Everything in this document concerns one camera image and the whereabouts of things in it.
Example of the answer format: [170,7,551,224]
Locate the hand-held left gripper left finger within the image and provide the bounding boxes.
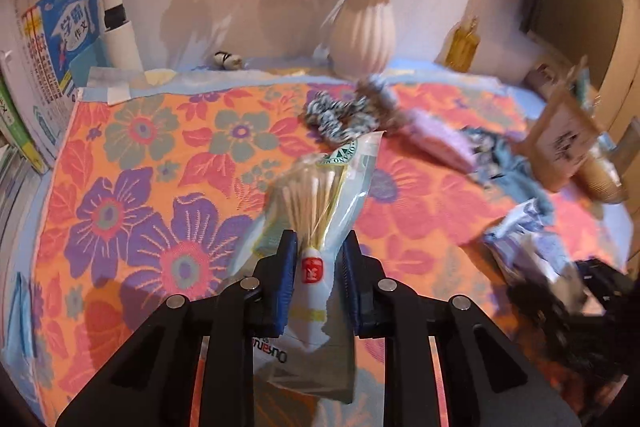
[55,229,299,427]

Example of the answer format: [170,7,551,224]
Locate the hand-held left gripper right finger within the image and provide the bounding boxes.
[339,229,583,427]

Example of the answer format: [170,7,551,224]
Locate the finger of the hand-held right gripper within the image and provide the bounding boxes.
[507,281,566,333]

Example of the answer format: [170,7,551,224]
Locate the white blue printed packet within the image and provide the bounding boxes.
[482,199,571,303]

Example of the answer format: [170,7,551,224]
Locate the cotton swab bag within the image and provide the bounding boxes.
[227,131,386,405]

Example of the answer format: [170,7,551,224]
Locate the blue cloth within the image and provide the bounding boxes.
[470,142,556,228]

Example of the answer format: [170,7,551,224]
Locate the gold ribbed basket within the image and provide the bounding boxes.
[575,152,628,205]

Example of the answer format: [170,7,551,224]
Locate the floral orange tablecloth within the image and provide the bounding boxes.
[30,77,626,427]

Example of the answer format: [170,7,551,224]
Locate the black white scrunchie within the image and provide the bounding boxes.
[304,93,381,144]

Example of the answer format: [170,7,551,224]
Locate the brown card box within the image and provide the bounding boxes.
[512,89,603,192]

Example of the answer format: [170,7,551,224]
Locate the blue patterned scrunchie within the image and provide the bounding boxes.
[460,126,508,162]

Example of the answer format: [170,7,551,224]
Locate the brown patterned scrunchie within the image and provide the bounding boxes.
[356,76,416,132]

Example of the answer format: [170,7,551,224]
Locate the small black white figurine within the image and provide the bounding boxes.
[214,51,244,71]

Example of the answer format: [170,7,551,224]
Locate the teal silicone brush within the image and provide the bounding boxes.
[572,69,594,105]

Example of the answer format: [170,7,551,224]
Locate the white ribbed vase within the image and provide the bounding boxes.
[330,0,401,75]

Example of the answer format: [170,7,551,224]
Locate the yellow glass bottle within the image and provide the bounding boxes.
[446,16,482,72]

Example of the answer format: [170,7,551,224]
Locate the stack of books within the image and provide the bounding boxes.
[0,72,53,248]

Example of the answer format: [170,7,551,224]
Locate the blue cover workbook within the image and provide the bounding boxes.
[30,0,101,162]

